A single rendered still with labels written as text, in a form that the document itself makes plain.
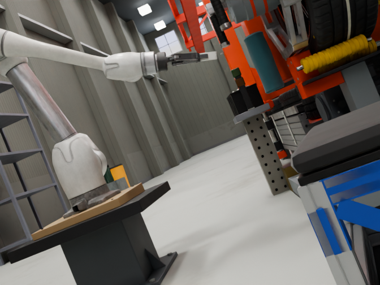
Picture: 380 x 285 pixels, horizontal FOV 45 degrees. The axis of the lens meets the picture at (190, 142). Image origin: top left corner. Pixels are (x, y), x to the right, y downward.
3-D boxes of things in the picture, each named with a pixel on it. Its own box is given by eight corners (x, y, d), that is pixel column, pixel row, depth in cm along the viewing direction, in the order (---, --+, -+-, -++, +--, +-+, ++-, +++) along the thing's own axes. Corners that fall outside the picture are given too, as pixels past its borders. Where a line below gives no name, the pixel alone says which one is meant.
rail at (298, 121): (326, 139, 230) (309, 99, 230) (309, 146, 230) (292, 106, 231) (272, 137, 476) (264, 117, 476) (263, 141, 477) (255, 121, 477)
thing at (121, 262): (39, 336, 154) (5, 253, 154) (91, 284, 203) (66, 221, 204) (173, 286, 147) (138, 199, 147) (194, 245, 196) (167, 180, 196)
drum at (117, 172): (119, 199, 926) (107, 169, 926) (137, 191, 920) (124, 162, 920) (112, 202, 884) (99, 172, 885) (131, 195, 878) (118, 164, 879)
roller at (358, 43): (376, 43, 167) (370, 29, 167) (301, 75, 169) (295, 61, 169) (371, 47, 173) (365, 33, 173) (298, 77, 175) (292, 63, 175)
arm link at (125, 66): (139, 48, 174) (142, 52, 187) (98, 53, 174) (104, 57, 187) (142, 77, 175) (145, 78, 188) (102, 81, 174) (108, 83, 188)
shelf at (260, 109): (271, 108, 215) (268, 102, 215) (237, 121, 216) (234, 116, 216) (262, 112, 258) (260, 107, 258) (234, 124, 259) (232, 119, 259)
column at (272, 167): (292, 188, 234) (260, 113, 235) (273, 195, 235) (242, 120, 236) (289, 186, 244) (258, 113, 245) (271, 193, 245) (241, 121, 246)
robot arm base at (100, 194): (56, 222, 165) (50, 208, 165) (84, 207, 186) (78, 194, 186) (99, 204, 161) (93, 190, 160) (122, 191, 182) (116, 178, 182)
